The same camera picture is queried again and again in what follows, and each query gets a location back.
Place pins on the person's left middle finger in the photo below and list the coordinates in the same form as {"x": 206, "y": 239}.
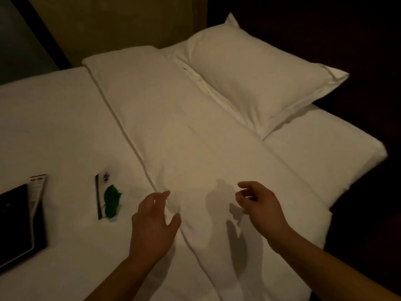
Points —
{"x": 149, "y": 202}

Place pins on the white folded duvet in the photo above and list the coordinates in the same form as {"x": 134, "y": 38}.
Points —
{"x": 203, "y": 159}

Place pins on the green leaf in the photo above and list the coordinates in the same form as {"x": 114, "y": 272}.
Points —
{"x": 112, "y": 201}

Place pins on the person's right thumb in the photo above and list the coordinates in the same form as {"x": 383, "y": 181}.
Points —
{"x": 242, "y": 200}

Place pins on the black tray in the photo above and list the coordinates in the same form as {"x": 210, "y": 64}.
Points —
{"x": 17, "y": 224}

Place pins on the person's left hand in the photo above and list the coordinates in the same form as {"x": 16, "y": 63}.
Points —
{"x": 150, "y": 230}

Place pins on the white pillow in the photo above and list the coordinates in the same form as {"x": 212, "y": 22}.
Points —
{"x": 250, "y": 73}

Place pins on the person's left thumb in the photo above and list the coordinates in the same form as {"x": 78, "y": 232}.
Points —
{"x": 174, "y": 224}

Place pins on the person's right hand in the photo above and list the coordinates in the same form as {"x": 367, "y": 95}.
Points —
{"x": 264, "y": 210}

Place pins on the white card with dark edge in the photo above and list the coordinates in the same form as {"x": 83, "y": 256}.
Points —
{"x": 101, "y": 194}

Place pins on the dark wooden headboard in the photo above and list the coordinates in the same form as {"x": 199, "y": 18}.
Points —
{"x": 40, "y": 34}

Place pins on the person's left forearm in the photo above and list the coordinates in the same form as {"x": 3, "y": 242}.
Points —
{"x": 120, "y": 280}

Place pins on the white bed mattress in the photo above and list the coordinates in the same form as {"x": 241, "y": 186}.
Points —
{"x": 72, "y": 147}

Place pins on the person's right forearm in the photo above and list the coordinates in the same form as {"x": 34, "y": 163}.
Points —
{"x": 325, "y": 269}

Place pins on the white printed leaflet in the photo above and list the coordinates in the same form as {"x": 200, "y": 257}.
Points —
{"x": 36, "y": 189}

